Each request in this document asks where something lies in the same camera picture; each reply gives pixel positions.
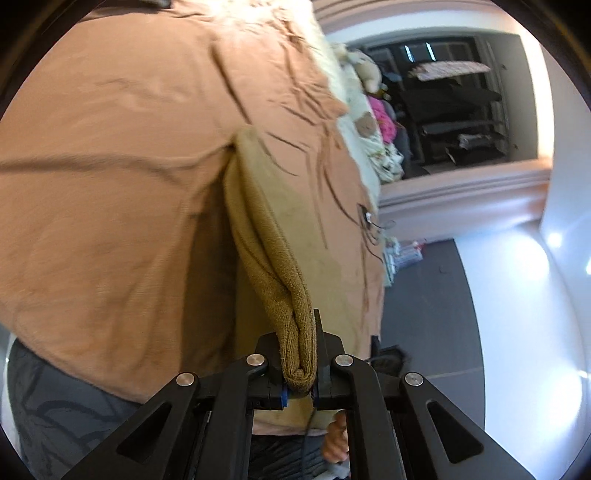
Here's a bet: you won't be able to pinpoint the dark hanging garments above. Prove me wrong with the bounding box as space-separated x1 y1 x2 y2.
420 117 509 162

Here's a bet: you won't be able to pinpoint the pink cloth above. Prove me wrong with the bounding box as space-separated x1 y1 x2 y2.
369 97 398 144

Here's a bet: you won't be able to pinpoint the white plush toy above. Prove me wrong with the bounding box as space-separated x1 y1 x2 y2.
348 48 384 93

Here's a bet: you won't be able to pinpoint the floral hanging garment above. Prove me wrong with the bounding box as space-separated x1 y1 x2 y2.
409 60 492 83

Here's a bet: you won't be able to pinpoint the bear print quilt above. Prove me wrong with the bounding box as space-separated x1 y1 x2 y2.
337 88 393 185

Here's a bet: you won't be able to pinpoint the brown blanket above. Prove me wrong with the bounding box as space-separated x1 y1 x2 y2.
0 0 386 437

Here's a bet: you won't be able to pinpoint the black hanging coat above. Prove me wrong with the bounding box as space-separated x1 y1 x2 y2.
402 85 504 123

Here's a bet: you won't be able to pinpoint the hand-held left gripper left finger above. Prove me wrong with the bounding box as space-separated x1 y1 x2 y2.
60 332 289 480

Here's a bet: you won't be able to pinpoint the white drawer nightstand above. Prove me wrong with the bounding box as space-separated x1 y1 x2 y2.
382 240 402 287

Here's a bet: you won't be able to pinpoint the folded black clothes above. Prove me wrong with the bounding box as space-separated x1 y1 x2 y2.
369 336 413 377

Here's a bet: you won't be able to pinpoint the striped paper bag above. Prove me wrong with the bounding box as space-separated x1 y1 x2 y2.
392 237 428 268

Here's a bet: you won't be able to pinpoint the grey patterned pants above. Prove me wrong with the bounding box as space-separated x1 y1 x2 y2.
7 339 333 480

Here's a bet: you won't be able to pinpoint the mustard yellow printed t-shirt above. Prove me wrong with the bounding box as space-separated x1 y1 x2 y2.
223 127 384 428

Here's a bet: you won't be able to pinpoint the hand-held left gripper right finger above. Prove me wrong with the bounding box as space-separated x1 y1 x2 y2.
311 308 536 480

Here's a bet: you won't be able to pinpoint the pink curtain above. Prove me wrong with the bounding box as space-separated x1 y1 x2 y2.
376 159 555 232
314 0 541 47

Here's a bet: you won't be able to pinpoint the person's right hand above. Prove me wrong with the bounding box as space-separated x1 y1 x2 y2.
321 410 349 464

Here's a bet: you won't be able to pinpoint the cream bed sheet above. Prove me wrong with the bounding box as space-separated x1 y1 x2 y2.
309 0 384 199

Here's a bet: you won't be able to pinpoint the black and white cloth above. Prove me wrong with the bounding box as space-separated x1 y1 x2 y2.
369 143 404 183

